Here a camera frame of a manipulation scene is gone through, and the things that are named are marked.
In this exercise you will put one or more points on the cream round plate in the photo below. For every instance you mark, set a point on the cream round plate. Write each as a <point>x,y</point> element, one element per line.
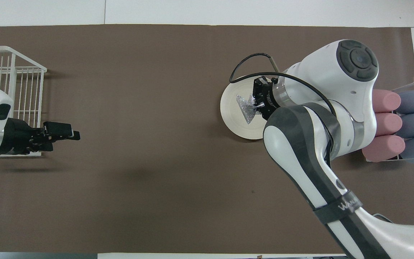
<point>230,111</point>

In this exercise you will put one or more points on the silver glittery scouring sponge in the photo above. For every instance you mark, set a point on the silver glittery scouring sponge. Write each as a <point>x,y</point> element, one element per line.
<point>245,106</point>

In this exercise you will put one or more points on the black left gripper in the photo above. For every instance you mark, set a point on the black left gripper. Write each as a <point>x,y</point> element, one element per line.
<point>16,138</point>

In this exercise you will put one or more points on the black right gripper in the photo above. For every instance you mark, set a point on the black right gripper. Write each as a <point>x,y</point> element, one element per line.
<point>270,95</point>

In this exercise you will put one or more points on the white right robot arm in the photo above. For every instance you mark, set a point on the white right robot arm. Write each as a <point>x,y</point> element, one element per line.
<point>322,79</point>

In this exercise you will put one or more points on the pink plastic cup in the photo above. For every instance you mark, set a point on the pink plastic cup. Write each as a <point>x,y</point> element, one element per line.
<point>390,125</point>
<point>388,100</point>
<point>385,149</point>

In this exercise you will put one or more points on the brown table mat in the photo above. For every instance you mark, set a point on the brown table mat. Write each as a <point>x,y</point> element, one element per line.
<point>138,108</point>

